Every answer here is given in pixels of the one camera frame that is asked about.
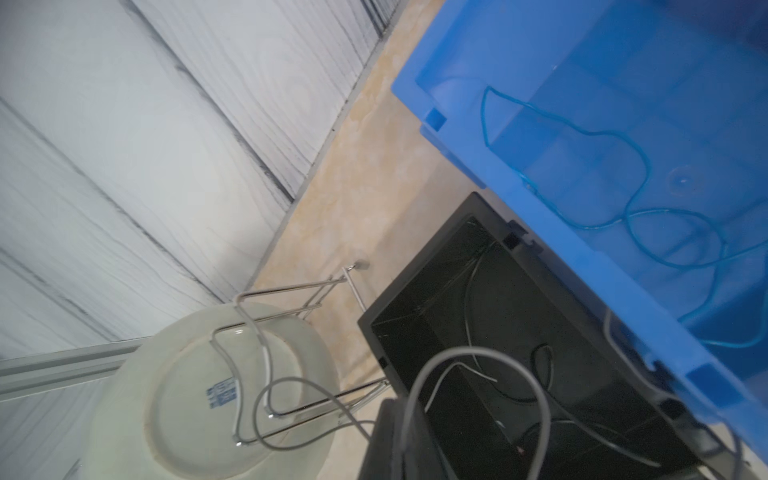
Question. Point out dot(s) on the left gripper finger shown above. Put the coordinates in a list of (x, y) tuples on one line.
[(385, 457)]

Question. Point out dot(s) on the black storage bin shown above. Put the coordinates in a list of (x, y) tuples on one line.
[(516, 377)]

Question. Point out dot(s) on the white plate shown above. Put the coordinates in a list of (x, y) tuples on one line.
[(154, 420)]

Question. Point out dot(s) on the blue storage bin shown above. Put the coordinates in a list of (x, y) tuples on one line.
[(630, 137)]

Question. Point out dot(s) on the left aluminium frame post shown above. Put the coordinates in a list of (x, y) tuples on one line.
[(37, 374)]

